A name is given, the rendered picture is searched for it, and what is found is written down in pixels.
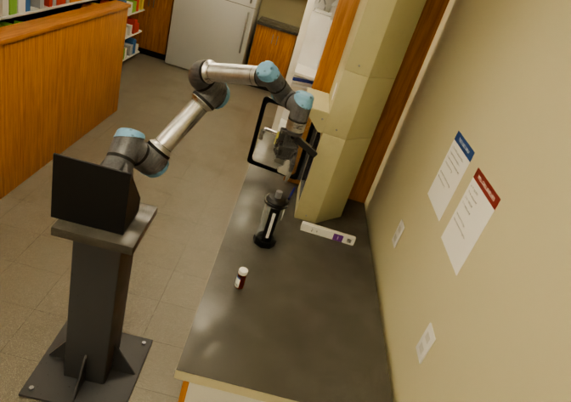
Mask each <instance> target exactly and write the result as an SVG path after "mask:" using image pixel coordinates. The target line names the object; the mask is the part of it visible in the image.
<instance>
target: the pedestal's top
mask: <svg viewBox="0 0 571 402"><path fill-rule="evenodd" d="M157 208H158V207H155V206H151V205H148V204H145V203H142V202H140V203H139V212H138V213H137V215H136V216H135V218H134V219H133V221H132V222H131V223H130V225H129V226H128V228H127V230H126V232H125V233H124V235H118V234H115V233H112V232H109V231H105V230H102V229H95V228H92V227H88V226H85V225H81V224H75V223H72V222H69V221H65V220H62V219H58V220H57V221H56V222H55V223H54V225H53V226H52V227H51V235H53V236H57V237H60V238H64V239H67V240H71V241H77V242H80V243H83V244H87V245H90V246H96V247H100V248H104V249H107V250H111V251H114V252H120V253H124V254H127V255H130V256H132V255H133V253H134V252H135V250H136V248H137V246H138V245H139V242H140V241H141V240H142V238H143V237H144V234H145V232H146V231H147V229H148V228H149V227H150V224H151V223H152V221H153V219H154V217H155V216H156V214H157Z"/></svg>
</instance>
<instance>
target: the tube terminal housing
mask: <svg viewBox="0 0 571 402"><path fill-rule="evenodd" d="M394 81H395V78H380V77H367V76H362V75H360V74H357V73H353V72H351V71H345V70H344V64H343V58H342V57H341V60H340V63H339V66H338V68H337V71H336V75H335V78H334V81H333V83H332V86H331V91H330V93H329V113H330V114H329V116H328V119H327V122H326V124H325V128H324V131H323V133H320V139H319V144H318V147H317V150H316V151H317V153H318V155H317V156H316V157H315V158H314V159H313V162H312V165H311V168H310V171H309V174H308V178H307V179H306V182H305V185H304V187H303V190H302V194H301V197H300V200H299V194H300V187H301V181H300V183H299V185H298V188H297V201H296V208H295V215H294V218H299V219H301V220H305V221H308V222H311V223H315V224H316V223H319V222H323V221H325V220H329V219H333V218H339V217H341V216H342V211H343V209H344V207H345V205H346V202H347V200H348V197H349V194H350V192H351V189H352V188H353V184H354V181H355V179H356V177H357V175H358V172H359V169H360V167H361V164H362V162H363V160H364V158H365V153H366V151H367V149H368V147H369V144H370V141H371V139H372V136H373V134H374V132H375V130H376V126H377V123H378V122H379V119H380V117H381V114H382V111H383V108H384V106H385V104H386V102H387V98H388V95H389V94H390V91H391V89H392V86H393V83H394ZM336 82H337V86H336ZM335 86H336V91H335V93H334V96H333V99H332V101H331V97H332V94H333V92H334V89H335Z"/></svg>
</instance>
